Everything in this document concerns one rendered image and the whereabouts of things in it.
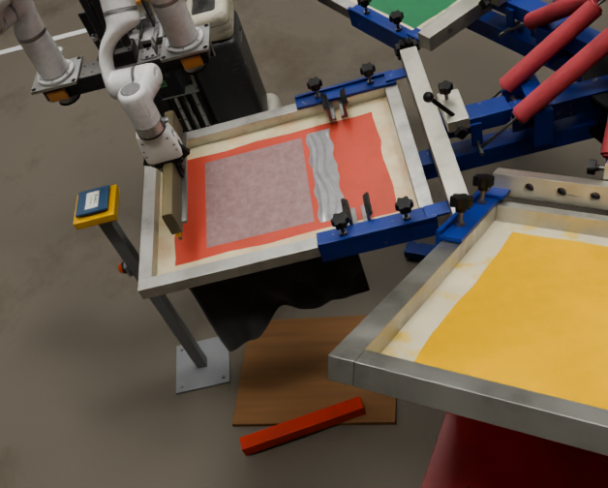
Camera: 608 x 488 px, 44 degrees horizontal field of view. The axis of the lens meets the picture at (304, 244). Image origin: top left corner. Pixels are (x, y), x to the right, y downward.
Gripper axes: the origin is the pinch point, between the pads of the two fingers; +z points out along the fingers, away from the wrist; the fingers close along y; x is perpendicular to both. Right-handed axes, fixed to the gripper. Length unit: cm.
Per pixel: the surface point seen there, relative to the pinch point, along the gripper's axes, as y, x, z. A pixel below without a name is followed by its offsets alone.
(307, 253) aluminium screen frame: -31.4, 29.8, 11.7
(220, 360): 24, -9, 109
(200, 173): -2.7, -12.2, 14.5
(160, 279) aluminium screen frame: 7.5, 27.7, 10.5
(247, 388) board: 13, 7, 108
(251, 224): -16.8, 13.0, 14.2
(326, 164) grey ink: -40.0, -1.9, 13.6
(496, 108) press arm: -87, 2, 6
